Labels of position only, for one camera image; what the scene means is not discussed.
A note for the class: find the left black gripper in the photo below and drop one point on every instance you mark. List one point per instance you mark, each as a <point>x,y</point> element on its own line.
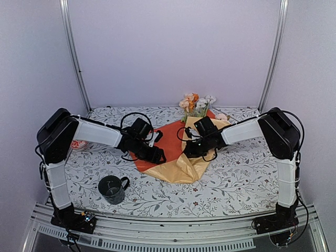
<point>155,157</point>

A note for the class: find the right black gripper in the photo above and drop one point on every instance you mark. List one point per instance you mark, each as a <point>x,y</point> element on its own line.
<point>190,151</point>

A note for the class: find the yellow wrapping paper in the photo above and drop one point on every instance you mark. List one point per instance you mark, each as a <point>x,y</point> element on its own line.
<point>183,168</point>

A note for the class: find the pink rose fake stem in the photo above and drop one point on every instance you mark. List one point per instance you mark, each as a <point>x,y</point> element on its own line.
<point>222,116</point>

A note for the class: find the tan raffia ribbon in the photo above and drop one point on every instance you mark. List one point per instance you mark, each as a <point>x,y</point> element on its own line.
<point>232,114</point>

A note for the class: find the blue fake flower stem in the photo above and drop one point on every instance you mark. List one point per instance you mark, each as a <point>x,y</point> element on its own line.
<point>203,105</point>

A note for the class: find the orange fake flower stem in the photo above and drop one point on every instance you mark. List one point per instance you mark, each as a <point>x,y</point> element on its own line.
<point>192,101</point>

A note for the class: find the cream rose fake stem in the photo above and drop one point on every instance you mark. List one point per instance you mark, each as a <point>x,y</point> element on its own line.
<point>184,102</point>

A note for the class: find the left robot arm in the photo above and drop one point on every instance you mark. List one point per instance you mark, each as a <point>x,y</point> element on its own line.
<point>56,135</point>

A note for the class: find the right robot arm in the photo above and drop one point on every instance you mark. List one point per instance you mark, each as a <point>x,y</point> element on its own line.
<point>282,136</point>

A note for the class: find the green leafy fake stem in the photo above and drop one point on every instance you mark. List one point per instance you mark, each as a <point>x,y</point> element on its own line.
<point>194,114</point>

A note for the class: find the black mug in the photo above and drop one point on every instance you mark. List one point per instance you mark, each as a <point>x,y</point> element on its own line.
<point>113,188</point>

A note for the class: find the floral patterned tablecloth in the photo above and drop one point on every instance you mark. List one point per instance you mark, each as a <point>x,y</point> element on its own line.
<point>242,180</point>

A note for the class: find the red white patterned bowl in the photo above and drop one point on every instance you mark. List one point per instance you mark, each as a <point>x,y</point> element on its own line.
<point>78,145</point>

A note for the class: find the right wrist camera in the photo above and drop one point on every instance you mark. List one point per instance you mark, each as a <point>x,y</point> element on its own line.
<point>197,128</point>

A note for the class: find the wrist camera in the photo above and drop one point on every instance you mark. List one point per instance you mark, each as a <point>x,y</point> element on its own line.
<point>141,130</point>
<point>197,128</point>

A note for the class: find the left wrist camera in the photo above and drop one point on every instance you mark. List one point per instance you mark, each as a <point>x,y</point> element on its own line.
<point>141,130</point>

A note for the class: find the front aluminium rail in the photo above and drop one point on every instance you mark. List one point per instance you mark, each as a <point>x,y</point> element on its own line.
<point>116,232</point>

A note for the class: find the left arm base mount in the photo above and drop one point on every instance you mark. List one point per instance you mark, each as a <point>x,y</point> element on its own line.
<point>67,218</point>

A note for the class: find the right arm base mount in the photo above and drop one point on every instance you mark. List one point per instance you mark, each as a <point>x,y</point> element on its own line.
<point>277,222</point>

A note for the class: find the left metal frame post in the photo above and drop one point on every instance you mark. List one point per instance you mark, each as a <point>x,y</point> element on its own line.
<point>65,13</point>

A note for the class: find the metal frame post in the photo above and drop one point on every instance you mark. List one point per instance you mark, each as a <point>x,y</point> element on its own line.
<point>275,53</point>
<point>65,13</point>

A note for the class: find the right metal frame post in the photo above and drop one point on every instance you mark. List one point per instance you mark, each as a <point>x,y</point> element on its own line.
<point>275,53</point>

